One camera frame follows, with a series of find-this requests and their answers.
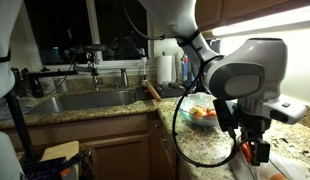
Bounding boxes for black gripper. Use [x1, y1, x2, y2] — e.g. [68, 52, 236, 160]
[234, 109, 271, 163]

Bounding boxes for orange fruit with sticker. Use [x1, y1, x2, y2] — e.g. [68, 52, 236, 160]
[241, 142, 252, 163]

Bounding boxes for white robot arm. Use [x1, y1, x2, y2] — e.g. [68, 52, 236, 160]
[138, 0, 307, 166]

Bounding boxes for clear mesh produce bag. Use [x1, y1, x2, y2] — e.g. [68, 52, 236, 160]
[229, 150, 310, 180]

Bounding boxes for yellow orange fruit in bag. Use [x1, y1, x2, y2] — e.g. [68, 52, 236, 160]
[269, 173, 288, 180]

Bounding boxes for orange fruit in bowl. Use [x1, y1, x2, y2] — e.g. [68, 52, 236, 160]
[190, 106, 206, 116]

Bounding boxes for light blue glass bowl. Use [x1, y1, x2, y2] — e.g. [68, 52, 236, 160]
[179, 92, 219, 127]

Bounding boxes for blue spray bottle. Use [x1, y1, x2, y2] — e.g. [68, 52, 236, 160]
[182, 54, 189, 82]

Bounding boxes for wooden lower cabinets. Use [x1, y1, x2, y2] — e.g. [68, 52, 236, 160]
[0, 111, 193, 180]

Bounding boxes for wooden cabinets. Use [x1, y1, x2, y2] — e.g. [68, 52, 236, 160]
[195, 0, 310, 31]
[0, 111, 193, 180]

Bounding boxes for paper towel roll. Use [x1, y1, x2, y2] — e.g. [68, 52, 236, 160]
[156, 56, 172, 84]

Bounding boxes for under cabinet light bar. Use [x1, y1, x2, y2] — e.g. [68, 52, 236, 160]
[212, 5, 310, 37]

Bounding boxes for wooden upper cabinets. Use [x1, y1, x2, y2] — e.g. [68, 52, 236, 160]
[195, 0, 310, 31]

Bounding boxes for chrome kitchen faucet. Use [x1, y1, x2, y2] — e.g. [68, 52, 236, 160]
[73, 52, 102, 91]

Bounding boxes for stainless steel sink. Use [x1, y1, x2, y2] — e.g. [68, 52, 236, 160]
[27, 90, 137, 115]

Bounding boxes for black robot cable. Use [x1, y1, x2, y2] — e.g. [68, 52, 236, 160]
[171, 54, 239, 169]

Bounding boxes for black camera stand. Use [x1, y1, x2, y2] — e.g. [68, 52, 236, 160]
[3, 68, 79, 168]

